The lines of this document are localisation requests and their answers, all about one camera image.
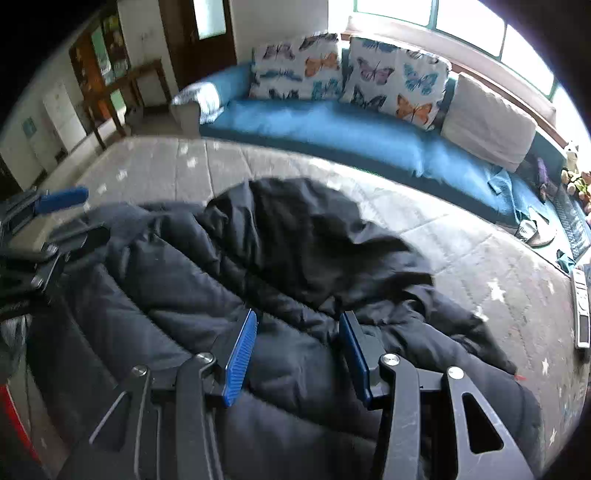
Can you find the black puffer jacket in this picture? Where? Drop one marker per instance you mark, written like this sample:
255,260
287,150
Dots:
300,240

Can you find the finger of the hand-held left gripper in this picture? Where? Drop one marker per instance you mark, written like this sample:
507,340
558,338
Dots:
64,198
85,242

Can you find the yellow-green plush toy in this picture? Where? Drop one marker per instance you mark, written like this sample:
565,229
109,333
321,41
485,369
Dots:
579,184

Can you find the grey remote control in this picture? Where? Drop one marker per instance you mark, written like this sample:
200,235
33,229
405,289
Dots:
581,309

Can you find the wooden window ledge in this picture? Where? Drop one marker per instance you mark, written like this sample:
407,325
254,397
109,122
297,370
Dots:
480,62

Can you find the grey star-print mat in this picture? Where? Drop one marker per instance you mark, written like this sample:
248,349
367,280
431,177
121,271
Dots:
277,161

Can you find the purple toy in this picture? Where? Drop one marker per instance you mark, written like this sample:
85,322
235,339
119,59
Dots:
542,177

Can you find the white cabinet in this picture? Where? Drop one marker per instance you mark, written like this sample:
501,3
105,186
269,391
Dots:
64,115

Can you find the teal cloth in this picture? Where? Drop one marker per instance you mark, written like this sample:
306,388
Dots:
565,261

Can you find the dark brown door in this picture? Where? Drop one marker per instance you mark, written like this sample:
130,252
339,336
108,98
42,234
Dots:
184,50

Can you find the red object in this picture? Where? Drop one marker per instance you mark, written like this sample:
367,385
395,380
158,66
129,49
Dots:
14,415

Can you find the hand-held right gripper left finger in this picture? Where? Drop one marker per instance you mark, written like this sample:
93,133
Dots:
240,355

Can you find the plain grey pillow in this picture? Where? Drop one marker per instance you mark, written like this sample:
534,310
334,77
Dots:
489,120

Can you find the white and black cloth item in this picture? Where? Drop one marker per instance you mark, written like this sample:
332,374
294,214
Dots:
535,228

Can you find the blue sofa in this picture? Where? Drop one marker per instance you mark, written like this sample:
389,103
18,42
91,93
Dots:
323,129

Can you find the wooden table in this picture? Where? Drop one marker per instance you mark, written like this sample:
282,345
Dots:
134,76

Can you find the black keyboard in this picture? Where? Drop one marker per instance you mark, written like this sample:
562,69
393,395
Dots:
572,221

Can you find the butterfly print pillow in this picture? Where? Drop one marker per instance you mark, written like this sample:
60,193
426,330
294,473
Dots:
392,78
295,64

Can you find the wooden shelf cabinet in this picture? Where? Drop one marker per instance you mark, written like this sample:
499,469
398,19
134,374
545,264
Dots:
94,55

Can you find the white plush toy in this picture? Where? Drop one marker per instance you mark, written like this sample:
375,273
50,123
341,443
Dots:
572,154

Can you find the white patterned cloth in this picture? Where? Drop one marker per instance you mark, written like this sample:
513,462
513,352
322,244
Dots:
201,97

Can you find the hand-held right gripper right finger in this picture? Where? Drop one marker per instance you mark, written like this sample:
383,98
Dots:
355,360

